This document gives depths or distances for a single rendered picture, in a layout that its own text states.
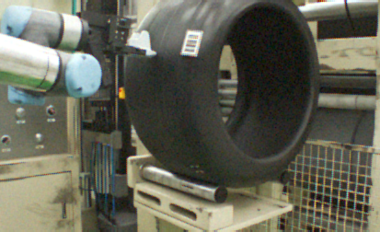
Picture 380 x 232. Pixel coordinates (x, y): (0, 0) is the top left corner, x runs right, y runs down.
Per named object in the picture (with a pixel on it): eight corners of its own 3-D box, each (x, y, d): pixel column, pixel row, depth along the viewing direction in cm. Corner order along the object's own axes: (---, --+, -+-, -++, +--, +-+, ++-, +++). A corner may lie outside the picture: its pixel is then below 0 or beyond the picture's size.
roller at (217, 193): (151, 177, 131) (140, 178, 128) (152, 164, 131) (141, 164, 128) (227, 203, 104) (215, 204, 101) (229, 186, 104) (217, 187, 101)
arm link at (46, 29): (-4, 48, 75) (1, 5, 75) (48, 54, 83) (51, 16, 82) (7, 43, 69) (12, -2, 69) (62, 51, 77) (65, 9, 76)
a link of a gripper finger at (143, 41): (165, 33, 94) (132, 27, 88) (162, 58, 94) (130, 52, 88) (156, 35, 96) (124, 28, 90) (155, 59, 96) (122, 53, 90)
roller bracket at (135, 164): (127, 186, 128) (126, 156, 127) (215, 169, 153) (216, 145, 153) (132, 189, 125) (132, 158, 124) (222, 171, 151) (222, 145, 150)
